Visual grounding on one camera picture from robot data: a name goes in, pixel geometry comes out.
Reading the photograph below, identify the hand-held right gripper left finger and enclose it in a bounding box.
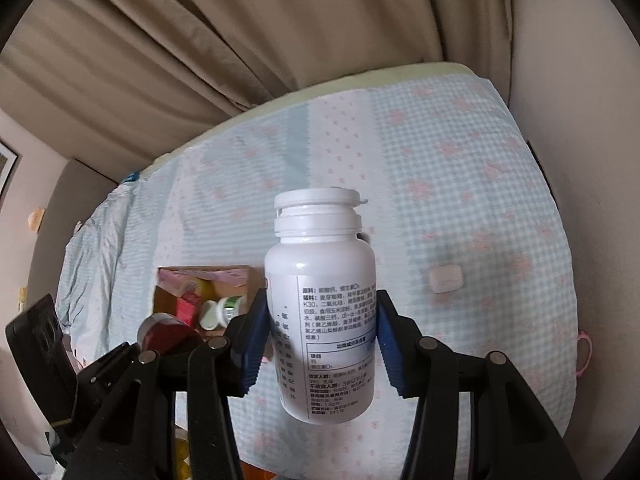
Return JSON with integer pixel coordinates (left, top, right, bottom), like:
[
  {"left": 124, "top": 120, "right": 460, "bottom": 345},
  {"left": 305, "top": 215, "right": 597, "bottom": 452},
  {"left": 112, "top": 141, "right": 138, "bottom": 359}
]
[{"left": 65, "top": 287, "right": 273, "bottom": 480}]

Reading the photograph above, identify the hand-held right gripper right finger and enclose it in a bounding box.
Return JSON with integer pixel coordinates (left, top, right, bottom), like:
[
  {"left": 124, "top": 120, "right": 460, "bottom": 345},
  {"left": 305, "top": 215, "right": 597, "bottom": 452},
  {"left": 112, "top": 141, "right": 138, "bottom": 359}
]
[{"left": 375, "top": 290, "right": 576, "bottom": 480}]

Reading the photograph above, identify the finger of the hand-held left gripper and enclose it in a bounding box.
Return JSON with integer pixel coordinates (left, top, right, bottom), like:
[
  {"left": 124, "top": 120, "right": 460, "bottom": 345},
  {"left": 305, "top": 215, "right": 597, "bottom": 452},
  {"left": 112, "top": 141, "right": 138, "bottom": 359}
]
[{"left": 77, "top": 341, "right": 146, "bottom": 386}]

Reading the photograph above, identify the green label white jar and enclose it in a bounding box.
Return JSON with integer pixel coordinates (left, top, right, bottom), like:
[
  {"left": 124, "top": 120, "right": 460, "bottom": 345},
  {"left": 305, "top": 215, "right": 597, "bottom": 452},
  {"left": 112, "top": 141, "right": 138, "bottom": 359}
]
[{"left": 200, "top": 296, "right": 247, "bottom": 331}]

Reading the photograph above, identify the red jar silver lid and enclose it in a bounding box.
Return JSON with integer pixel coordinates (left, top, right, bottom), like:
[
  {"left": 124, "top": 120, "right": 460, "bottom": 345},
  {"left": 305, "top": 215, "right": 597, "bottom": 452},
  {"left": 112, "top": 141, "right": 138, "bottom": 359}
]
[{"left": 137, "top": 312, "right": 203, "bottom": 355}]

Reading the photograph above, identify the brown cardboard box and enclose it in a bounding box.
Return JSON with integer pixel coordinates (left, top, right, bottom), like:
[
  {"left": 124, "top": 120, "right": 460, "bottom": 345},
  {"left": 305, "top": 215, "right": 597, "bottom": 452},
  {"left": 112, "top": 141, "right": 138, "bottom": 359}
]
[{"left": 155, "top": 265, "right": 266, "bottom": 351}]

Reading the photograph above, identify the small red box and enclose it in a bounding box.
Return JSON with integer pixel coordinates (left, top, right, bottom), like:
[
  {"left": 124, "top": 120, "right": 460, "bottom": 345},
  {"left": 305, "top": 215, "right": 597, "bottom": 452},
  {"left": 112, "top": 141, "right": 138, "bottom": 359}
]
[{"left": 175, "top": 294, "right": 202, "bottom": 326}]

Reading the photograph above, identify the white pill bottle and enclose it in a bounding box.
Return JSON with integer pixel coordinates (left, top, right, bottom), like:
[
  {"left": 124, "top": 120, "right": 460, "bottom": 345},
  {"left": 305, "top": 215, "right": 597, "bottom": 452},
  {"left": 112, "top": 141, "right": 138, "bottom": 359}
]
[{"left": 264, "top": 187, "right": 377, "bottom": 426}]

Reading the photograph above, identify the small white eraser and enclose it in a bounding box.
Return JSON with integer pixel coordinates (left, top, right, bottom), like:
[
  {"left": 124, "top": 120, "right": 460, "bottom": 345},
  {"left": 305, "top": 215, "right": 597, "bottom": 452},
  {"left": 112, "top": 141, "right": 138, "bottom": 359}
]
[{"left": 430, "top": 265, "right": 462, "bottom": 294}]

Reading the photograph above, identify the yellow packet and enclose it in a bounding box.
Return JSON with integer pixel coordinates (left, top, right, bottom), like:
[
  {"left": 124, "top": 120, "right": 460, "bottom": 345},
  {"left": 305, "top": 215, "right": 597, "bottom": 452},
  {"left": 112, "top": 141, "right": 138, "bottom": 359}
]
[{"left": 172, "top": 425, "right": 193, "bottom": 480}]

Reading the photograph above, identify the crumpled pale blue quilt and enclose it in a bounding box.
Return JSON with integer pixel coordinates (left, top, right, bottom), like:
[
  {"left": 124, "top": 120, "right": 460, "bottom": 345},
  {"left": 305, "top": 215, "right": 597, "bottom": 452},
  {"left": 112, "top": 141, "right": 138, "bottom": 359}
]
[{"left": 55, "top": 180, "right": 166, "bottom": 356}]

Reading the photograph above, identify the grey padded headboard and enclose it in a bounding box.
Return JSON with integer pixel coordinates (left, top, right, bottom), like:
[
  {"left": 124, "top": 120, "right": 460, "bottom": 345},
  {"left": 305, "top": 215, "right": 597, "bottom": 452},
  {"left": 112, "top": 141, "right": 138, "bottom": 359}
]
[{"left": 30, "top": 159, "right": 118, "bottom": 281}]

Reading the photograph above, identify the checked pale blue bedsheet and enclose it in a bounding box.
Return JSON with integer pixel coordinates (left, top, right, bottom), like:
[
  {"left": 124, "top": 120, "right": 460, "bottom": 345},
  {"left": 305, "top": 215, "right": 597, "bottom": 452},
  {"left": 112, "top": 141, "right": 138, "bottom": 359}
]
[{"left": 55, "top": 62, "right": 581, "bottom": 480}]

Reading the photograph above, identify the pale green mattress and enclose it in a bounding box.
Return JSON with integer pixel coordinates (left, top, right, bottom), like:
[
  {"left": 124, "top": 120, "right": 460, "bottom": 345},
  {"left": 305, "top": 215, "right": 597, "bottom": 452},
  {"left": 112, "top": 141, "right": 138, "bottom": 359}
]
[{"left": 150, "top": 60, "right": 481, "bottom": 171}]

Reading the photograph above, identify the beige curtain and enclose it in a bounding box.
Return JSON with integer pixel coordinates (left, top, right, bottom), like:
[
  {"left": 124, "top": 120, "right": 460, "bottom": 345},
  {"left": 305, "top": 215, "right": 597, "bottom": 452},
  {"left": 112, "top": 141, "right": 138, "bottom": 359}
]
[{"left": 0, "top": 0, "right": 516, "bottom": 186}]

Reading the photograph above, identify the framed wall poster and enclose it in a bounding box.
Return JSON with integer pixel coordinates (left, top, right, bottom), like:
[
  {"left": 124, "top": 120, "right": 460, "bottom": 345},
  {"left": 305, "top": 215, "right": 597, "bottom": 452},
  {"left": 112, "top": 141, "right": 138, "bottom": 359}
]
[{"left": 0, "top": 140, "right": 22, "bottom": 201}]

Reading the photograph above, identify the pink ring-shaped item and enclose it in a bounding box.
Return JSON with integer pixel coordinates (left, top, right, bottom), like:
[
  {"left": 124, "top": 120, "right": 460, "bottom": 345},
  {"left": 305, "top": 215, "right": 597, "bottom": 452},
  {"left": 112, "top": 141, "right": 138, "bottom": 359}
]
[{"left": 575, "top": 330, "right": 596, "bottom": 376}]

